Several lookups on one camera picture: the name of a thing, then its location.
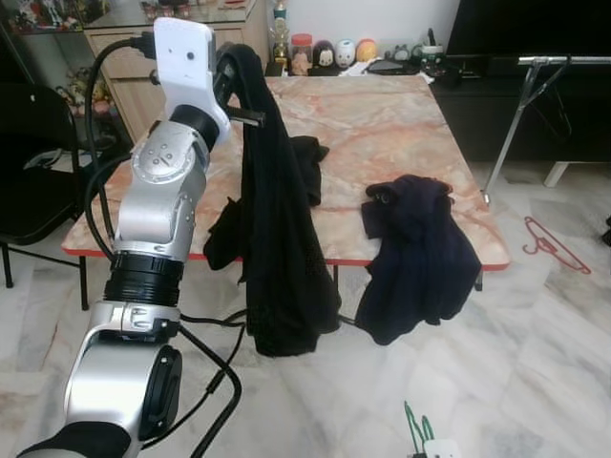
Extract navy blue garment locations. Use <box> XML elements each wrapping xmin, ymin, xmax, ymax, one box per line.
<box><xmin>355</xmin><ymin>175</ymin><xmax>483</xmax><ymax>346</ymax></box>

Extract black television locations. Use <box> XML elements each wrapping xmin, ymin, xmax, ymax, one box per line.
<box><xmin>447</xmin><ymin>0</ymin><xmax>611</xmax><ymax>56</ymax></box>

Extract black garment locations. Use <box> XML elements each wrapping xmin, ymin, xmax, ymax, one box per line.
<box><xmin>203</xmin><ymin>135</ymin><xmax>331</xmax><ymax>271</ymax></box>
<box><xmin>221</xmin><ymin>43</ymin><xmax>343</xmax><ymax>359</ymax></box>

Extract small grey plush toy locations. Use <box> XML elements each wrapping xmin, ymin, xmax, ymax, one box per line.
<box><xmin>387</xmin><ymin>43</ymin><xmax>418</xmax><ymax>63</ymax></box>

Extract black round toy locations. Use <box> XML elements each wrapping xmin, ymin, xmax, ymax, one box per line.
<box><xmin>314</xmin><ymin>40</ymin><xmax>336</xmax><ymax>70</ymax></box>

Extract chrome clothes rack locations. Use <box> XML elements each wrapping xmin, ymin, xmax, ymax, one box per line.
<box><xmin>482</xmin><ymin>54</ymin><xmax>611</xmax><ymax>206</ymax></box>

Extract white round toy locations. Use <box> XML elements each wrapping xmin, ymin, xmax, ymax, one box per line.
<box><xmin>335</xmin><ymin>38</ymin><xmax>357</xmax><ymax>68</ymax></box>

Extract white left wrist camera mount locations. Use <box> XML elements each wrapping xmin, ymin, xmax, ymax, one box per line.
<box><xmin>153</xmin><ymin>17</ymin><xmax>232</xmax><ymax>144</ymax></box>

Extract light wooden cabinet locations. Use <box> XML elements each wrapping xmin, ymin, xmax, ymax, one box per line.
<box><xmin>84</xmin><ymin>0</ymin><xmax>273</xmax><ymax>139</ymax></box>

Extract red plastic hanger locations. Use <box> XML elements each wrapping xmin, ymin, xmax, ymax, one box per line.
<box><xmin>522</xmin><ymin>217</ymin><xmax>593</xmax><ymax>276</ymax></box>

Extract green plastic hanger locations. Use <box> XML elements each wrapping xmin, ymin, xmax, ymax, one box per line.
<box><xmin>403</xmin><ymin>401</ymin><xmax>435</xmax><ymax>454</ymax></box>

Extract tall gold trophy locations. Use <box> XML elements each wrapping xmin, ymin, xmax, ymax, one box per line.
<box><xmin>270</xmin><ymin>3</ymin><xmax>289</xmax><ymax>70</ymax></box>

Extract glass display cabinet with figurines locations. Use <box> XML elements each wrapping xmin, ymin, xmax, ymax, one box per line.
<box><xmin>0</xmin><ymin>0</ymin><xmax>111</xmax><ymax>87</ymax></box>

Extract black chair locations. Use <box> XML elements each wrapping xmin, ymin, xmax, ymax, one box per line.
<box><xmin>0</xmin><ymin>81</ymin><xmax>92</xmax><ymax>287</ymax></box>

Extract green white mug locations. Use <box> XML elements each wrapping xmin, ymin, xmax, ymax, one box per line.
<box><xmin>420</xmin><ymin>45</ymin><xmax>447</xmax><ymax>77</ymax></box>

